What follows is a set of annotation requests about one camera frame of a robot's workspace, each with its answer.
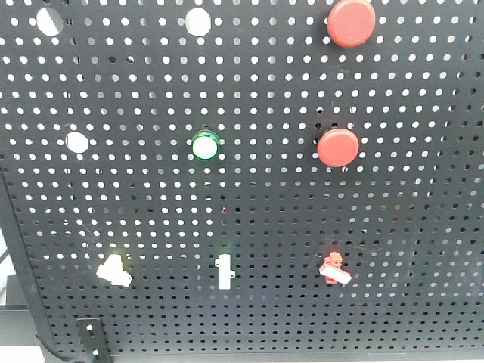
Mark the red round push button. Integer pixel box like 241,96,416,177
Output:
317,129,359,167
327,0,376,48

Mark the upper red round push button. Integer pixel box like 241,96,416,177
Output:
327,0,376,48

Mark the black box behind pegboard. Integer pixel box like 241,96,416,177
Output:
6,275,27,306

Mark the lower red round push button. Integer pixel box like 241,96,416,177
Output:
317,129,359,167

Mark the black perforated pegboard panel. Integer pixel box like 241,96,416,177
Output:
1,1,483,362

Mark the black left pegboard clamp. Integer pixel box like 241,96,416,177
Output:
76,318,112,363

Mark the red rocker switch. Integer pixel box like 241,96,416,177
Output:
319,252,352,285

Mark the green ringed white push button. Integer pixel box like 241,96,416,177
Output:
191,129,220,160

